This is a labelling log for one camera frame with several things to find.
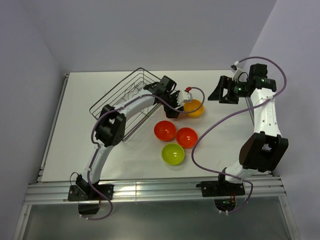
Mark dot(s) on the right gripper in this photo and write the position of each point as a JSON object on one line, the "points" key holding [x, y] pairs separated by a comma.
{"points": [[227, 83]]}

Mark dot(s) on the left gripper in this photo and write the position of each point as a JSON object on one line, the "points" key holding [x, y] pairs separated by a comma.
{"points": [[171, 113]]}

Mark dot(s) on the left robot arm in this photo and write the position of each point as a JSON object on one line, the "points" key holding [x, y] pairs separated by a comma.
{"points": [[109, 130]]}

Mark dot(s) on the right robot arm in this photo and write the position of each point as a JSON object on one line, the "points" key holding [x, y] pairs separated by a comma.
{"points": [[264, 149]]}

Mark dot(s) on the red-orange bowl left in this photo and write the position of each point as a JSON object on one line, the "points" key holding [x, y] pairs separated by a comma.
{"points": [[165, 131]]}

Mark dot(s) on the red-orange bowl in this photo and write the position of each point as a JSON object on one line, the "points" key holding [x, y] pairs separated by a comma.
{"points": [[186, 137], [165, 131]]}

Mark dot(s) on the yellow-orange bowl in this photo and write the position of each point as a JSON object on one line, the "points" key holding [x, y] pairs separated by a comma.
{"points": [[195, 108]]}

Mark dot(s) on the red-orange bowl right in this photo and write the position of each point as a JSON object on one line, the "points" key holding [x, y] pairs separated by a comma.
{"points": [[186, 137]]}

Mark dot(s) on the lime green bowl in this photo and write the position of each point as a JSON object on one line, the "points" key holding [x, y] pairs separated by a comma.
{"points": [[173, 154]]}

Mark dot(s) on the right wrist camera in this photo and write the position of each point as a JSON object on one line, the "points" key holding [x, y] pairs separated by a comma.
{"points": [[237, 70]]}

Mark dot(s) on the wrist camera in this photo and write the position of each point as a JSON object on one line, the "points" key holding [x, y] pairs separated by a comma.
{"points": [[237, 70], [185, 96]]}

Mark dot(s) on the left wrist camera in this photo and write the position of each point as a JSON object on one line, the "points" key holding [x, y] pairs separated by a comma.
{"points": [[185, 96]]}

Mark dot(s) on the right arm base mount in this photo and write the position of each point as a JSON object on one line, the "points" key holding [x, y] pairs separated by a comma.
{"points": [[225, 192]]}

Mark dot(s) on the aluminium rail frame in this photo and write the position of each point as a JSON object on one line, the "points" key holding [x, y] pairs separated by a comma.
{"points": [[152, 200]]}

